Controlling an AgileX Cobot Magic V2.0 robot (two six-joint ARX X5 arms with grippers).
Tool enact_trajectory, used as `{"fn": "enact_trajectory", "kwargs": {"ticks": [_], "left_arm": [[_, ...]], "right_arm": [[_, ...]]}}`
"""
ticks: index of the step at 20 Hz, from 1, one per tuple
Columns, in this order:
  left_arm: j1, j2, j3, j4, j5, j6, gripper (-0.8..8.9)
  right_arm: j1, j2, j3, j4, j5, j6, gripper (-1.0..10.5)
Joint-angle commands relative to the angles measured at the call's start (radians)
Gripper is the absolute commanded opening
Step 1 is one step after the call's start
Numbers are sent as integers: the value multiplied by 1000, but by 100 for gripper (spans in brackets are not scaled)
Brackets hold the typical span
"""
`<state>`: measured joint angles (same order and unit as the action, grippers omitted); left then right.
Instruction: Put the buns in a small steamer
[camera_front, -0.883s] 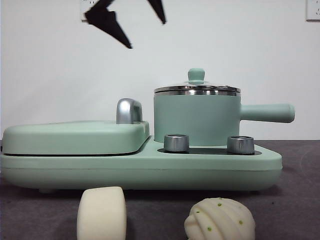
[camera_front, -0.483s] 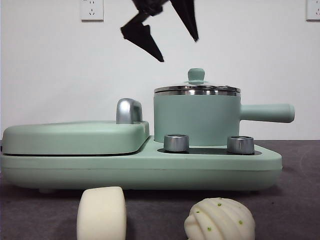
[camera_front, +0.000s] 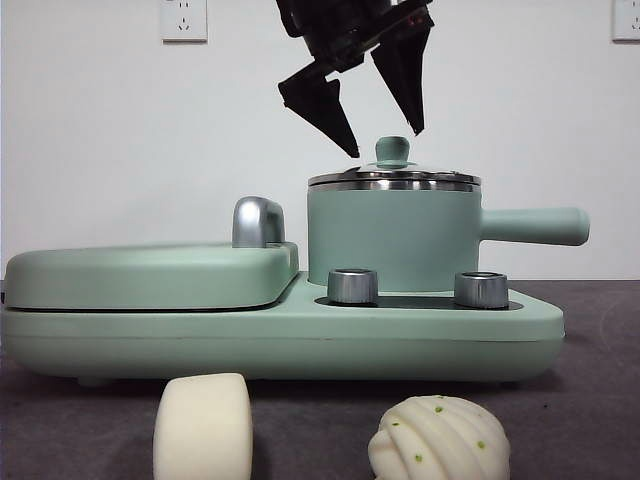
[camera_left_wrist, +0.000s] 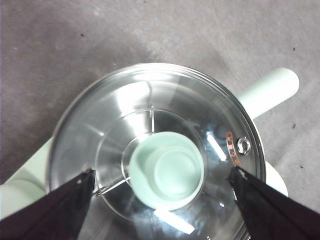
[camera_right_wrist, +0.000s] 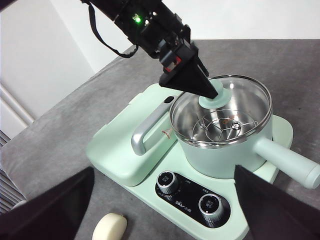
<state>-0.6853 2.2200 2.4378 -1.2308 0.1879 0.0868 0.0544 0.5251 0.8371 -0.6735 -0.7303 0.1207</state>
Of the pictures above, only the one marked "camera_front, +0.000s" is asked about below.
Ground glass pot lid green knob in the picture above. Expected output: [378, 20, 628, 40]
[307, 136, 480, 186]

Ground smooth white steamed bun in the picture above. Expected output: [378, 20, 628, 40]
[152, 372, 254, 480]

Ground twisted white bun green flecks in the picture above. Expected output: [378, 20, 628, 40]
[368, 393, 512, 480]

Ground silver control knob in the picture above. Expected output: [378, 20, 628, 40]
[453, 271, 510, 309]
[327, 268, 380, 305]

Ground black control panel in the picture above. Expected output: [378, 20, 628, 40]
[315, 294, 524, 310]

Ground green hinged grill cover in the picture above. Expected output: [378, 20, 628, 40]
[4, 241, 301, 311]

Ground green breakfast machine base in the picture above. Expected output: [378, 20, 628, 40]
[0, 282, 567, 389]

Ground silver grill cover handle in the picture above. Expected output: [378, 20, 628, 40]
[232, 196, 287, 250]

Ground green pot with handle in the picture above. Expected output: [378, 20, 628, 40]
[305, 174, 591, 294]

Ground white wall socket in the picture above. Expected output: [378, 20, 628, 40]
[160, 0, 209, 43]
[611, 0, 640, 43]

